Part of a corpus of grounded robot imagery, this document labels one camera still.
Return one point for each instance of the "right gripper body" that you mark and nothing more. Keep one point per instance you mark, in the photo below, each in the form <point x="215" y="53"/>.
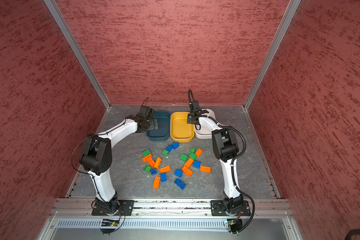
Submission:
<point x="191" y="119"/>

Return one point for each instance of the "orange lego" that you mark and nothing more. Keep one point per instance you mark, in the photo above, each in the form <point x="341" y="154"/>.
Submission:
<point x="198" y="152"/>
<point x="157" y="163"/>
<point x="144" y="159"/>
<point x="187" y="171"/>
<point x="205" y="169"/>
<point x="165" y="169"/>
<point x="157" y="181"/>

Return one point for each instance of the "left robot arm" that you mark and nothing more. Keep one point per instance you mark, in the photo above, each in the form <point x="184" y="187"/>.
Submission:
<point x="97" y="157"/>

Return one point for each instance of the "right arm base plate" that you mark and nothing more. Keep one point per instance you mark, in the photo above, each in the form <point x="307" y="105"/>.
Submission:
<point x="218" y="208"/>

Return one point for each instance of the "blue lego lower centre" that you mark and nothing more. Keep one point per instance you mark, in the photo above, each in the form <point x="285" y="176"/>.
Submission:
<point x="163" y="177"/>

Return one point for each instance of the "orange lego bottom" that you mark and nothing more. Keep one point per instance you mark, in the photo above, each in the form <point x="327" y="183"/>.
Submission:
<point x="157" y="181"/>

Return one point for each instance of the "aluminium front rail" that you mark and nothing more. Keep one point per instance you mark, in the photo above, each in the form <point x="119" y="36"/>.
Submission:
<point x="168" y="208"/>

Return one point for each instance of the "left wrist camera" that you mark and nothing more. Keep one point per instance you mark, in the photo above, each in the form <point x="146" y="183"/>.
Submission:
<point x="144" y="110"/>

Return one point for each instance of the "yellow plastic bin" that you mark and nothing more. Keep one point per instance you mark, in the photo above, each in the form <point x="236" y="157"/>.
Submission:
<point x="180" y="130"/>

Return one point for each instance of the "teal plastic bin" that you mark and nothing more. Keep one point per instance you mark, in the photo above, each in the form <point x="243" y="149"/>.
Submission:
<point x="163" y="132"/>

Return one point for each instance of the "large blue lego bottom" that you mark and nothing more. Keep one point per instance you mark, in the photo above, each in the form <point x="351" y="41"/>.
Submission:
<point x="180" y="184"/>

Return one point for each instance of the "small blue lego left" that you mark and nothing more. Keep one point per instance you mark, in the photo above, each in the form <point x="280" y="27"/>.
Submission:
<point x="153" y="171"/>

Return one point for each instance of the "blue lego top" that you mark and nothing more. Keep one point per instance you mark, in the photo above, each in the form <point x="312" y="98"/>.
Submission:
<point x="169" y="148"/>
<point x="175" y="145"/>

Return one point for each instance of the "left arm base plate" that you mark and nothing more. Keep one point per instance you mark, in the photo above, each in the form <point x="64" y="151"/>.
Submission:
<point x="125" y="207"/>

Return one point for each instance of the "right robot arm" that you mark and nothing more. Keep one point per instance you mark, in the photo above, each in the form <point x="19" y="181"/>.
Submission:
<point x="226" y="150"/>

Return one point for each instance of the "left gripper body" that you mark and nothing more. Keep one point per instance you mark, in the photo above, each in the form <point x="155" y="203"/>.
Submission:
<point x="146" y="127"/>

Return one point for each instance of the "white plastic bin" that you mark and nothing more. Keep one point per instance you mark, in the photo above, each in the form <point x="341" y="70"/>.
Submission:
<point x="200" y="131"/>

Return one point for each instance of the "blue lego centre right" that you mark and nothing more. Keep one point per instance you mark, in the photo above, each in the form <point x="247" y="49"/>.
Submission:
<point x="178" y="173"/>

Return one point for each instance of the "orange lego diagonal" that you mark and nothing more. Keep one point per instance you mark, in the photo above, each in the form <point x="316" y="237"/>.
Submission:
<point x="189" y="163"/>
<point x="151" y="162"/>

